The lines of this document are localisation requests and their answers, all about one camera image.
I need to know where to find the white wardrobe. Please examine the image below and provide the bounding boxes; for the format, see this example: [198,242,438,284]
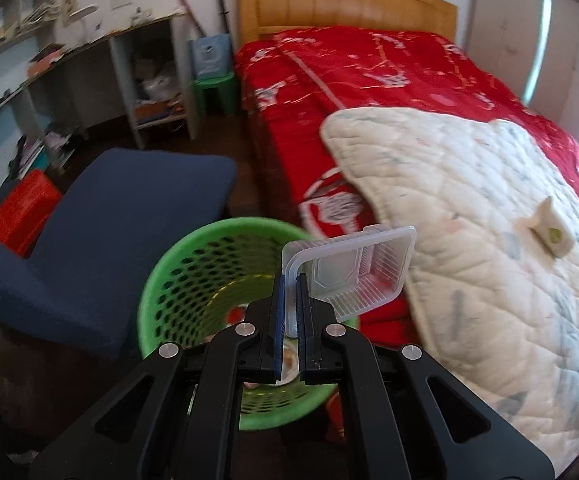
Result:
[467,0,579,143]

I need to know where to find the green plastic stool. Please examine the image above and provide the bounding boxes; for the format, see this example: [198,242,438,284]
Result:
[193,72,239,118]

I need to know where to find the white paper cup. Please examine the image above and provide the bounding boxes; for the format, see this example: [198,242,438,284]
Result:
[528,196,576,258]

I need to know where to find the white desk lamp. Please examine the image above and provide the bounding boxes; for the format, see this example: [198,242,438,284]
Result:
[68,3,99,30]

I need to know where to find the red bedspread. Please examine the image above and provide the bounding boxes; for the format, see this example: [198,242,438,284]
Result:
[236,26,579,452]

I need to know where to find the clear plastic food tray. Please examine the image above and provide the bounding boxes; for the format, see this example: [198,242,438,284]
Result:
[282,224,417,338]

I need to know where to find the white desk with shelves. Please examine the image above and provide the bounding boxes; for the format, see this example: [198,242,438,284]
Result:
[0,0,198,188]

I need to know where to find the green mesh trash basket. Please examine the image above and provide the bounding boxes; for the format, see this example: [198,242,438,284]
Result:
[136,216,361,432]

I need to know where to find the white quilted blanket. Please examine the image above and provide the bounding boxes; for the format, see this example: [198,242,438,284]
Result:
[320,107,579,471]

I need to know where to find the wooden headboard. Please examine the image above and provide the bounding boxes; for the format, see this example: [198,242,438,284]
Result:
[238,0,457,46]

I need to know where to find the blue fabric chair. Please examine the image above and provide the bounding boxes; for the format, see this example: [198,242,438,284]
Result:
[0,148,238,359]

